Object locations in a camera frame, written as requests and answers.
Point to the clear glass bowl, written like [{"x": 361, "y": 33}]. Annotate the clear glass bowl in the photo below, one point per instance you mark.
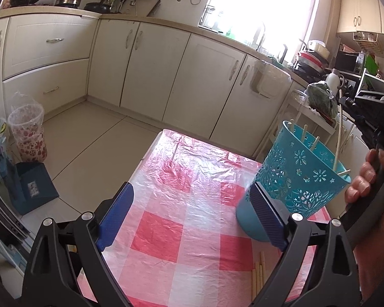
[{"x": 298, "y": 96}]

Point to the bundle of wooden chopsticks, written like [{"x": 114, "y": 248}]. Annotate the bundle of wooden chopsticks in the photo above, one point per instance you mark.
[{"x": 258, "y": 278}]

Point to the beige cutting board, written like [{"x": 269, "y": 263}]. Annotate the beige cutting board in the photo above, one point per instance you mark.
[{"x": 147, "y": 6}]

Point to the stack of dishes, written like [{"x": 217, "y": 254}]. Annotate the stack of dishes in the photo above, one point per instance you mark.
[{"x": 310, "y": 60}]

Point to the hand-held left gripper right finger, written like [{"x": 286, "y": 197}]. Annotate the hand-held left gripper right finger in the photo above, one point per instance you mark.
[{"x": 268, "y": 220}]

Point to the white plastic bottle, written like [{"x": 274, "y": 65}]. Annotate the white plastic bottle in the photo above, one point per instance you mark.
[{"x": 332, "y": 81}]

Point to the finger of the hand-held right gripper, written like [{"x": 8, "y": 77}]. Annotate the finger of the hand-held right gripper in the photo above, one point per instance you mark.
[{"x": 352, "y": 105}]

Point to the cream wall cabinet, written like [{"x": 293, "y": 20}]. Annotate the cream wall cabinet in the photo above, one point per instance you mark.
[{"x": 364, "y": 12}]

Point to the green cutting board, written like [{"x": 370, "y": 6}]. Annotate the green cutting board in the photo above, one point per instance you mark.
[{"x": 371, "y": 65}]

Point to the floral plastic bin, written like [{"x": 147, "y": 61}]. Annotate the floral plastic bin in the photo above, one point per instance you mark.
[{"x": 28, "y": 134}]

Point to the teal perforated plastic basket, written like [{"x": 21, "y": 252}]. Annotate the teal perforated plastic basket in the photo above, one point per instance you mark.
[{"x": 294, "y": 179}]

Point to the blue dustpan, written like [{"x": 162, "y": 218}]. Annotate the blue dustpan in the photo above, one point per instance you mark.
[{"x": 35, "y": 188}]

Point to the person's right hand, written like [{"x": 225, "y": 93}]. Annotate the person's right hand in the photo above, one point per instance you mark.
[{"x": 361, "y": 179}]

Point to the bag of green vegetables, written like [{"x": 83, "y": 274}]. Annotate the bag of green vegetables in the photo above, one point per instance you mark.
[{"x": 321, "y": 99}]

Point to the black frying pan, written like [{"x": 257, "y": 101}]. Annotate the black frying pan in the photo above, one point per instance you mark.
[{"x": 97, "y": 7}]

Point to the white plastic bag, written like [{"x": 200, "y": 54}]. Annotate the white plastic bag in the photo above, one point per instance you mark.
[{"x": 270, "y": 78}]

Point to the white shelf rack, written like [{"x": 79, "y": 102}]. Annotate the white shelf rack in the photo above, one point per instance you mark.
[{"x": 326, "y": 124}]

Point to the person's right forearm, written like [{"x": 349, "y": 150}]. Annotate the person's right forearm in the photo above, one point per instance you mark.
[{"x": 380, "y": 271}]

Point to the red checked plastic tablecloth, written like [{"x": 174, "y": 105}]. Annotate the red checked plastic tablecloth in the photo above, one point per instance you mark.
[{"x": 179, "y": 230}]

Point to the steel faucet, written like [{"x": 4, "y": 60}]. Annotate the steel faucet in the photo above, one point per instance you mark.
[{"x": 261, "y": 36}]

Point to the kitchen window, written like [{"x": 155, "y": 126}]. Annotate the kitchen window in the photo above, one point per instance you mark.
[{"x": 259, "y": 6}]

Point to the sliding glass door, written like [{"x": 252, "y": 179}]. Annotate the sliding glass door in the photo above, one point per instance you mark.
[{"x": 0, "y": 198}]

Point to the cream kitchen cabinets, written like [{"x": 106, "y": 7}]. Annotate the cream kitchen cabinets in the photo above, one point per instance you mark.
[{"x": 153, "y": 70}]

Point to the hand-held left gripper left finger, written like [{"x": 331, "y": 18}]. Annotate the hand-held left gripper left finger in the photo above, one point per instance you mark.
[{"x": 115, "y": 217}]

